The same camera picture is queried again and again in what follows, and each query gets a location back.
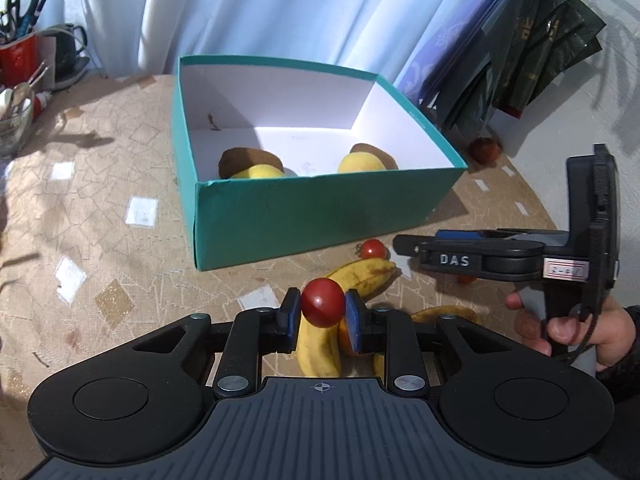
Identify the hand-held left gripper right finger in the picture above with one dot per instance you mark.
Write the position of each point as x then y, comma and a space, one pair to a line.
356, 320

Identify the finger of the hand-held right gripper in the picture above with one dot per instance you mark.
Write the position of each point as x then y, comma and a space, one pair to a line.
407, 247
457, 235

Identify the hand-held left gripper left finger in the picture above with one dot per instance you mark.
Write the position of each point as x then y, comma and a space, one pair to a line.
290, 320

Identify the small orange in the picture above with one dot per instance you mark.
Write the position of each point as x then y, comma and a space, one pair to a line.
344, 342

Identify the red cherry tomato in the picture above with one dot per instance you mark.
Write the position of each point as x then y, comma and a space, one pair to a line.
372, 250
322, 302

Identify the yellow banana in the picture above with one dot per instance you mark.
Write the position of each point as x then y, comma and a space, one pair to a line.
360, 275
470, 316

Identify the small yellow apple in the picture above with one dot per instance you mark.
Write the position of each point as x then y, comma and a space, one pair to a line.
360, 163

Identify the teal cardboard box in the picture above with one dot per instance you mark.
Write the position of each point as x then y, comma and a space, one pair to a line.
300, 220

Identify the brown kiwi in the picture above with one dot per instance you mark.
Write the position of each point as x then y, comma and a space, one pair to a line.
370, 148
245, 157

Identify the person's right forearm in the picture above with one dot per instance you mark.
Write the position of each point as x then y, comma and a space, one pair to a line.
630, 380

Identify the person's right hand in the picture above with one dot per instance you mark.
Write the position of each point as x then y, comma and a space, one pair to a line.
612, 335

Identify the dark red peach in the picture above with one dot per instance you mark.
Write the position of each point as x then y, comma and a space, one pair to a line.
484, 151

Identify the bunch of dark green bags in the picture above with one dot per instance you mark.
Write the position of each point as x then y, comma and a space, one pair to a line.
540, 45

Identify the purple plastic bag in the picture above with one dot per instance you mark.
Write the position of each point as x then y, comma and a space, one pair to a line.
450, 50

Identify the beige patterned tablecloth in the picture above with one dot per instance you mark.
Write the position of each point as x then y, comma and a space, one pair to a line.
100, 240

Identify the white curtain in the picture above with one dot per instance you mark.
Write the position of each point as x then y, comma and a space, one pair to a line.
250, 5

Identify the red and white tube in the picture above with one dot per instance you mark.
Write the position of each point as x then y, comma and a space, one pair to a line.
41, 105

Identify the glass bowl with utensils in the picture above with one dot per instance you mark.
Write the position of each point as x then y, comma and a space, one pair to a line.
12, 130

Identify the dark green kettle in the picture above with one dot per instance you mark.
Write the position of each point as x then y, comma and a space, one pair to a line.
65, 55

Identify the red pen holder cup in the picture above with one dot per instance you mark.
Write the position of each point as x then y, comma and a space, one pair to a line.
17, 60

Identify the black scissors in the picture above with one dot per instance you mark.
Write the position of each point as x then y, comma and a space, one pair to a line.
15, 10

